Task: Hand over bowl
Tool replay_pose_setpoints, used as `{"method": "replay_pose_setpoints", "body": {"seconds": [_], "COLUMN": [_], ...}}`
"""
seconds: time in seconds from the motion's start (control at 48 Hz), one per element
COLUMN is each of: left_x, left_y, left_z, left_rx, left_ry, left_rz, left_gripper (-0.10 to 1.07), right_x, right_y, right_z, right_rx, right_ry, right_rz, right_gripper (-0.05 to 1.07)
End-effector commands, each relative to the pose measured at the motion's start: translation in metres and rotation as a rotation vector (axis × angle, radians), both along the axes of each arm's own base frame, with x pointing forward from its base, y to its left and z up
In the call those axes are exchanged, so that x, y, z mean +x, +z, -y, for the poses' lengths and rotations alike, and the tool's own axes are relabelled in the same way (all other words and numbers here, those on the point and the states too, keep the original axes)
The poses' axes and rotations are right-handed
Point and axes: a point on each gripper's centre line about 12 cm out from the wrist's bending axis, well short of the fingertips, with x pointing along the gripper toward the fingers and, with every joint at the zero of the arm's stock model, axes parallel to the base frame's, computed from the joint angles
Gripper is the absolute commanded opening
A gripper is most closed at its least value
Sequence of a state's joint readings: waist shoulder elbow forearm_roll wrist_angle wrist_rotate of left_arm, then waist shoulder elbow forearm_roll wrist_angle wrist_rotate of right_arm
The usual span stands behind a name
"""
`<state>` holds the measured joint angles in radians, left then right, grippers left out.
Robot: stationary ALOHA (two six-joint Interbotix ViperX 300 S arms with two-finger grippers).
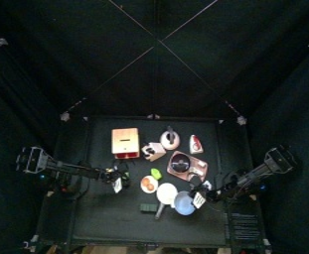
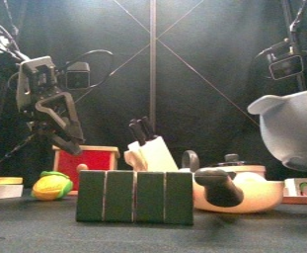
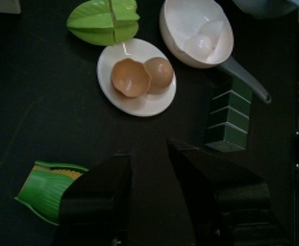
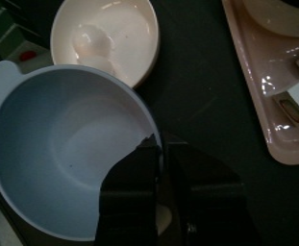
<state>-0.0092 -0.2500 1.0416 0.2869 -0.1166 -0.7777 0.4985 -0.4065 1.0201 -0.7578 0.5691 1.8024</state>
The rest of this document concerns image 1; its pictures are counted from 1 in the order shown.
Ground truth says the white text label sticker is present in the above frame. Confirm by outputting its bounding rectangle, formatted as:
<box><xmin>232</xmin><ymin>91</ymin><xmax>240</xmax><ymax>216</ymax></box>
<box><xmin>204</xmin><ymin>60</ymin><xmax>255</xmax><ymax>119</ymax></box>
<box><xmin>230</xmin><ymin>211</ymin><xmax>262</xmax><ymax>242</ymax></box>

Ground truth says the pink toy stove tray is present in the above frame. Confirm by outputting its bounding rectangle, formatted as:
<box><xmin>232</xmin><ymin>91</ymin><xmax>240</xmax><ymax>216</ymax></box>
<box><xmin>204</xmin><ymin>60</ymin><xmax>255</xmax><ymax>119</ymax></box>
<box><xmin>165</xmin><ymin>150</ymin><xmax>210</xmax><ymax>183</ymax></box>

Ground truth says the black toy pot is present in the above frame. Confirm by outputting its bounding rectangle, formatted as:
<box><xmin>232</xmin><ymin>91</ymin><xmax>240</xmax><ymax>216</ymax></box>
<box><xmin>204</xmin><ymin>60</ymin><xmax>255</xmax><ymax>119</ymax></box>
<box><xmin>168</xmin><ymin>153</ymin><xmax>192</xmax><ymax>174</ymax></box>

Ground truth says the white cube with black marks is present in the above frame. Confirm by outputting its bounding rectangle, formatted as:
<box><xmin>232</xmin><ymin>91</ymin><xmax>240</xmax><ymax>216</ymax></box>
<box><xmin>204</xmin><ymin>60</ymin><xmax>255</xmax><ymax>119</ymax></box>
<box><xmin>140</xmin><ymin>142</ymin><xmax>167</xmax><ymax>163</ymax></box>

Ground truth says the white plate with eggs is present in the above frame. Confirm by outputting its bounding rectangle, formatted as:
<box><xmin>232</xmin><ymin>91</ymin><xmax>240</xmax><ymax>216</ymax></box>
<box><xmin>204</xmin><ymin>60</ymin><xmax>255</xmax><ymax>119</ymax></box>
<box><xmin>139</xmin><ymin>175</ymin><xmax>159</xmax><ymax>194</ymax></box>

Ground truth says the light blue bowl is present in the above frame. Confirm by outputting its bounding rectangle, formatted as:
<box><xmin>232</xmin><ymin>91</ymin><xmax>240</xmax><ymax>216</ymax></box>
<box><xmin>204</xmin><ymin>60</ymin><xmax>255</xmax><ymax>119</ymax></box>
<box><xmin>172</xmin><ymin>190</ymin><xmax>199</xmax><ymax>216</ymax></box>

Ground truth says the wooden box with red base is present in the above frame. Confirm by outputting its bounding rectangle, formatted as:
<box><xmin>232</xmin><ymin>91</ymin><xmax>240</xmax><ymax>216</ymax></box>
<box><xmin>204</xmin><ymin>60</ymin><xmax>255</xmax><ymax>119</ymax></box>
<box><xmin>109</xmin><ymin>127</ymin><xmax>141</xmax><ymax>160</ymax></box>

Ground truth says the small green toy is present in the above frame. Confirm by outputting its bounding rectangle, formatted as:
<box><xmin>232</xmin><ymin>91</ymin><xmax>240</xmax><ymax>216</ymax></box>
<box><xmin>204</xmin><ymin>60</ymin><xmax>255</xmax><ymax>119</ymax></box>
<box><xmin>149</xmin><ymin>168</ymin><xmax>163</xmax><ymax>182</ymax></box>

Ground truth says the red white toy iron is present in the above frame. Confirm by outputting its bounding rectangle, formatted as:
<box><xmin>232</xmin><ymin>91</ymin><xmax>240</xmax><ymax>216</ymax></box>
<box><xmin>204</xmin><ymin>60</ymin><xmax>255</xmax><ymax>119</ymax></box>
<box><xmin>188</xmin><ymin>134</ymin><xmax>204</xmax><ymax>156</ymax></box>

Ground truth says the small dark rectangular block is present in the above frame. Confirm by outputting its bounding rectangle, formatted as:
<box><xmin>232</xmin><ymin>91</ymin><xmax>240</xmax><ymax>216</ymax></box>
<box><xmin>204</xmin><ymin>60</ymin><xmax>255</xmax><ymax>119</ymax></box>
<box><xmin>137</xmin><ymin>202</ymin><xmax>159</xmax><ymax>213</ymax></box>

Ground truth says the thin diagonal brace wire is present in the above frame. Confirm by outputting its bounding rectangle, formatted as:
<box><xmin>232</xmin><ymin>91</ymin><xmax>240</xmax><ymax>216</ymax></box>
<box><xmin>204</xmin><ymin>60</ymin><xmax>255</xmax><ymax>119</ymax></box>
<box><xmin>105</xmin><ymin>0</ymin><xmax>242</xmax><ymax>117</ymax></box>
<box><xmin>65</xmin><ymin>0</ymin><xmax>219</xmax><ymax>113</ymax></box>

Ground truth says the white toy frying pan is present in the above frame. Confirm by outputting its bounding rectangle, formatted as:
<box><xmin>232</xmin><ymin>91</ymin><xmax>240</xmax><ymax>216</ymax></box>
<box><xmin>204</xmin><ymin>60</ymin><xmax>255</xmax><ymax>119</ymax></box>
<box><xmin>153</xmin><ymin>182</ymin><xmax>179</xmax><ymax>220</ymax></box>

